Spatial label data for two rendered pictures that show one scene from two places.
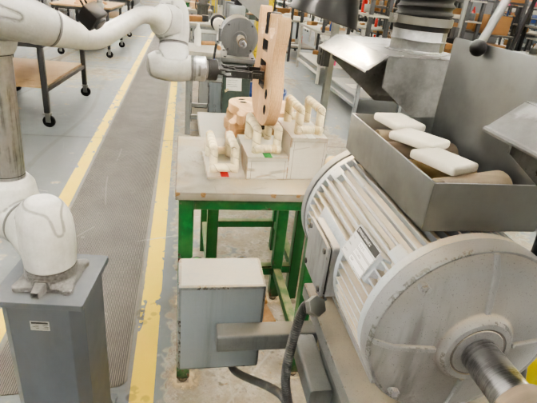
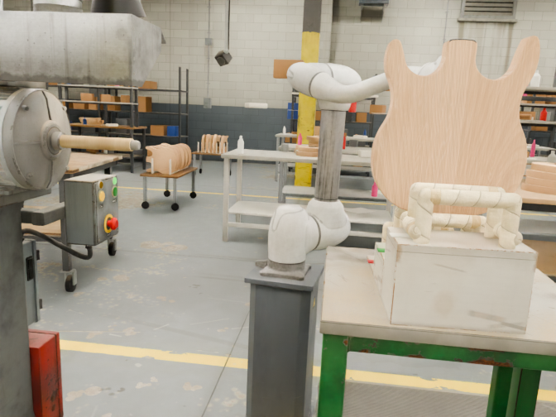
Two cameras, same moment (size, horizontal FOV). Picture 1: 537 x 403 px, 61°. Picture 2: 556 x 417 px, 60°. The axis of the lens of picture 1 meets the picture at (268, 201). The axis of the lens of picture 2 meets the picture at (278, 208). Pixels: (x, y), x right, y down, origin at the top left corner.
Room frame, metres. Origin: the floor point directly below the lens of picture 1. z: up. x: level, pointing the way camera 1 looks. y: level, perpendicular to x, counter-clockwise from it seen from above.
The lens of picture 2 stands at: (1.74, -1.15, 1.35)
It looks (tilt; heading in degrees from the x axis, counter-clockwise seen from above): 12 degrees down; 108
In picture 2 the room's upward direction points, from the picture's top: 3 degrees clockwise
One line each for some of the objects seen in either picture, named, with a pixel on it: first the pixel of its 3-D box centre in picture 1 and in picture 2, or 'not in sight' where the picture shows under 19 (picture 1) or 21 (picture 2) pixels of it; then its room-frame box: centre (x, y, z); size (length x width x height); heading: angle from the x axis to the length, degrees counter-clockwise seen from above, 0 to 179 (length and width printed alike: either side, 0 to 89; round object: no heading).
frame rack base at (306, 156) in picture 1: (297, 147); (452, 277); (1.78, -0.10, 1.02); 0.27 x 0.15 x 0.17; 16
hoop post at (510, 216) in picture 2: (307, 110); (510, 224); (1.88, -0.12, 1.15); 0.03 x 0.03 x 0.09
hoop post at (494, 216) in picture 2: (288, 109); (494, 215); (1.86, -0.04, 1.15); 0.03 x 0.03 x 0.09
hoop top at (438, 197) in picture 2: (315, 105); (469, 198); (1.80, -0.14, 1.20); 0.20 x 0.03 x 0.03; 15
